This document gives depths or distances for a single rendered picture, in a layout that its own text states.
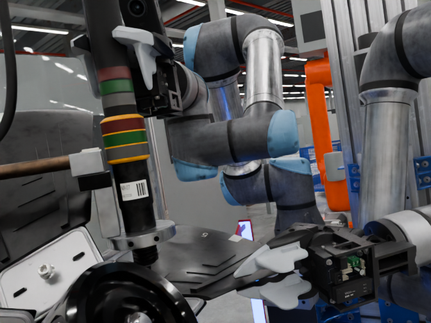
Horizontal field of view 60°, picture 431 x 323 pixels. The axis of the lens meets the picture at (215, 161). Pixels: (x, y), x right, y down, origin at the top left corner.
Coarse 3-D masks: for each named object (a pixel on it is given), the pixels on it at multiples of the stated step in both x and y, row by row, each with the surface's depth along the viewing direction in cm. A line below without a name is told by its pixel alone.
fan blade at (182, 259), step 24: (168, 240) 59; (192, 240) 58; (216, 240) 58; (240, 240) 60; (168, 264) 50; (192, 264) 49; (216, 264) 48; (240, 264) 50; (192, 288) 41; (216, 288) 42
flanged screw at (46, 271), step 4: (44, 264) 33; (48, 264) 33; (40, 268) 32; (44, 268) 33; (48, 268) 32; (52, 268) 33; (40, 272) 32; (44, 272) 32; (48, 272) 32; (52, 272) 33; (40, 276) 33; (44, 276) 32; (48, 276) 33
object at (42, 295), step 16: (64, 240) 36; (80, 240) 36; (32, 256) 35; (48, 256) 35; (64, 256) 35; (96, 256) 34; (16, 272) 34; (32, 272) 34; (64, 272) 34; (80, 272) 33; (0, 288) 33; (16, 288) 33; (32, 288) 33; (48, 288) 33; (64, 288) 33; (16, 304) 32; (32, 304) 32; (48, 304) 32
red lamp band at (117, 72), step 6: (120, 66) 36; (96, 72) 37; (102, 72) 36; (108, 72) 36; (114, 72) 36; (120, 72) 36; (126, 72) 36; (102, 78) 36; (108, 78) 36; (114, 78) 36
